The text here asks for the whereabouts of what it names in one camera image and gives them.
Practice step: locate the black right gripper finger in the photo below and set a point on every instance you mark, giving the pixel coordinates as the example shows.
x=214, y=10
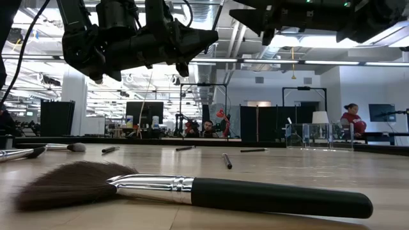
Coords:
x=255, y=19

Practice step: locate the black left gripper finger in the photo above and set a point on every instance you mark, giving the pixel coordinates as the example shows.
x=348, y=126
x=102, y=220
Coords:
x=195, y=38

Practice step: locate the short black cosmetic pencil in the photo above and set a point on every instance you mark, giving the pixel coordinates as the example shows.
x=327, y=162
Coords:
x=110, y=149

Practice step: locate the thin white-tipped makeup brush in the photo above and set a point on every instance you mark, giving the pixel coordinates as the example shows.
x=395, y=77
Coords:
x=289, y=120

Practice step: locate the round grey-bristle makeup brush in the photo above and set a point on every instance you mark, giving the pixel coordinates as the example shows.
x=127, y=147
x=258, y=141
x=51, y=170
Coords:
x=76, y=147

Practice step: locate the clear acrylic organizer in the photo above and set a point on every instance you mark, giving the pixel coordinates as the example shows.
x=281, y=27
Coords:
x=319, y=137

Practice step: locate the angled makeup brush silver ferrule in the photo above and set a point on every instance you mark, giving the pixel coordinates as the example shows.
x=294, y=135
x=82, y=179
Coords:
x=16, y=154

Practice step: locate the large fan makeup brush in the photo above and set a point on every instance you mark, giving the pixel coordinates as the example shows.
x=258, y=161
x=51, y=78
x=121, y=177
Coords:
x=271, y=198

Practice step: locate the red background robot arm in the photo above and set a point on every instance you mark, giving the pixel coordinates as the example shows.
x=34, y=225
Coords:
x=225, y=123

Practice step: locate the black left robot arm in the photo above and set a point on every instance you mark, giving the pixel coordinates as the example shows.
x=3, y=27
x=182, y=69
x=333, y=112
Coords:
x=76, y=51

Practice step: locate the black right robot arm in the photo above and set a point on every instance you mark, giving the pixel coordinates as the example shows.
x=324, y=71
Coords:
x=367, y=19

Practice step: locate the dark monitor on arm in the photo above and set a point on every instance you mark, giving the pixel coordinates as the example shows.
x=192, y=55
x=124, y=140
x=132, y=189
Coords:
x=381, y=112

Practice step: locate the long LED light bar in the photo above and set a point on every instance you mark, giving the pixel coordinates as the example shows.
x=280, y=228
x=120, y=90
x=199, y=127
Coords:
x=271, y=61

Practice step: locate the black desk monitor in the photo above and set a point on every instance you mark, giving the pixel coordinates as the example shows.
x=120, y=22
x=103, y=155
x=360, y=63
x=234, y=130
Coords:
x=150, y=110

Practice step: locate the white wipes canister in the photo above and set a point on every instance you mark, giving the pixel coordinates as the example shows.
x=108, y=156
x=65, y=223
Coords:
x=129, y=122

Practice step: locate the white plastic container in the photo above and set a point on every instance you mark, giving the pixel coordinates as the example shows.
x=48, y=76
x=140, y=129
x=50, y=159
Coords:
x=155, y=123

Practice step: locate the person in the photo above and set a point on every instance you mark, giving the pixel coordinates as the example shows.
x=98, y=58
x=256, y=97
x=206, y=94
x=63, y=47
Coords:
x=5, y=123
x=351, y=119
x=208, y=127

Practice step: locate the white shade table lamp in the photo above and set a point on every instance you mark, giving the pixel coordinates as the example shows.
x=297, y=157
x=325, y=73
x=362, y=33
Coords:
x=320, y=117

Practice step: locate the black partition panel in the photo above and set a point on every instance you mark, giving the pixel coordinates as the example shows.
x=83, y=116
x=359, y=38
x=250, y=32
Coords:
x=59, y=119

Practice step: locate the black grey-tipped cosmetic pencil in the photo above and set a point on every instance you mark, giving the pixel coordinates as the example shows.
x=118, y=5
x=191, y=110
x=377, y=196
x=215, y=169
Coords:
x=227, y=161

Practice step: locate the black ceiling device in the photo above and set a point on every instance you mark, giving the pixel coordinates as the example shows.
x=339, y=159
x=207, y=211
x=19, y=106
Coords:
x=14, y=35

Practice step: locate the black desk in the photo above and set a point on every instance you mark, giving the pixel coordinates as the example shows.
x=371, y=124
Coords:
x=383, y=134

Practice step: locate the grey wall vent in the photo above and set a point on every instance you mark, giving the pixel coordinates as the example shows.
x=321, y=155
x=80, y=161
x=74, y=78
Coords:
x=259, y=80
x=307, y=80

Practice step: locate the black table frame rail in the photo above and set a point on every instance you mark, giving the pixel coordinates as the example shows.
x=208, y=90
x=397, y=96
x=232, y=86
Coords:
x=128, y=141

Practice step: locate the black folding partition wall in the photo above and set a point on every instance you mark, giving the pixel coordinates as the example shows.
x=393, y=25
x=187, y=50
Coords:
x=268, y=124

